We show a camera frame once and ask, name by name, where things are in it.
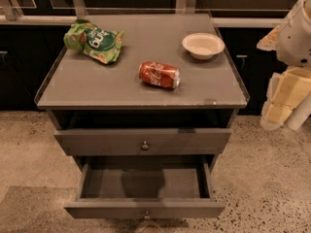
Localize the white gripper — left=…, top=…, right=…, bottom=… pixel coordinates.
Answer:
left=257, top=25, right=311, bottom=130

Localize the red coke can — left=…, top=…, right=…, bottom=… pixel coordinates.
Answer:
left=138, top=61, right=181, bottom=89

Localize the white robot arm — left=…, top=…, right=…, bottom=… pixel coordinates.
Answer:
left=257, top=0, right=311, bottom=130

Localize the closed top grey drawer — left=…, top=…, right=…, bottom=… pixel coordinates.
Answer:
left=54, top=128, right=231, bottom=156

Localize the grey drawer cabinet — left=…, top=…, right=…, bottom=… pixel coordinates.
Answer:
left=33, top=13, right=251, bottom=220

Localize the brass top drawer knob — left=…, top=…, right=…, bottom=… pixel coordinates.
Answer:
left=141, top=141, right=149, bottom=150

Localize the brass drawer knob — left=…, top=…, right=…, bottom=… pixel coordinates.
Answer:
left=143, top=211, right=151, bottom=220
left=141, top=141, right=149, bottom=150

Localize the brass middle drawer knob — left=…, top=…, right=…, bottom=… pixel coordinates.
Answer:
left=143, top=211, right=151, bottom=220

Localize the open middle grey drawer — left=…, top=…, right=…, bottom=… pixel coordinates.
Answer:
left=65, top=155, right=225, bottom=219

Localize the white paper bowl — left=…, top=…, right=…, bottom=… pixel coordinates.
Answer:
left=182, top=33, right=225, bottom=60

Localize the green chip bag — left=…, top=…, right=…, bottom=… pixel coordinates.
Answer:
left=63, top=19, right=123, bottom=64

